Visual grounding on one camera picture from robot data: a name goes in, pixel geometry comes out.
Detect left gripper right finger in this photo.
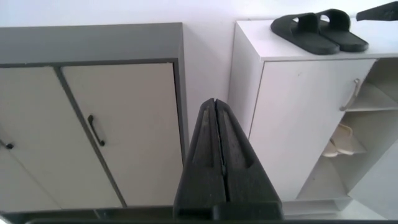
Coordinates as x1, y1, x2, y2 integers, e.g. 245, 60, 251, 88
215, 98, 284, 218

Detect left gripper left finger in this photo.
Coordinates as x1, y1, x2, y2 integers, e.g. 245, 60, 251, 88
172, 98, 230, 219

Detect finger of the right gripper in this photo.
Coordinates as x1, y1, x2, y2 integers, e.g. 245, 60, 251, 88
355, 1, 398, 22

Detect black slipper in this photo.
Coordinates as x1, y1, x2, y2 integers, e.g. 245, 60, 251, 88
270, 12, 341, 56
315, 8, 370, 53

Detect white cabinet door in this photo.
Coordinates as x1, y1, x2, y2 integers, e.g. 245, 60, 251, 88
248, 58, 377, 202

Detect beige cabinet door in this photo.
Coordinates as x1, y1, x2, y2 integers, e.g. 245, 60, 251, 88
0, 66, 123, 213
61, 62, 185, 208

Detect beige slipper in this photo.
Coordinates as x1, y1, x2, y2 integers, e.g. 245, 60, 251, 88
329, 123, 356, 156
321, 139, 340, 158

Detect white shoe cabinet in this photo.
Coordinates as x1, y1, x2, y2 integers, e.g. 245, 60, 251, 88
226, 14, 398, 219

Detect grey cabinet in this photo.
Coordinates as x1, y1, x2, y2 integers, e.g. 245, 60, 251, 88
0, 22, 190, 223

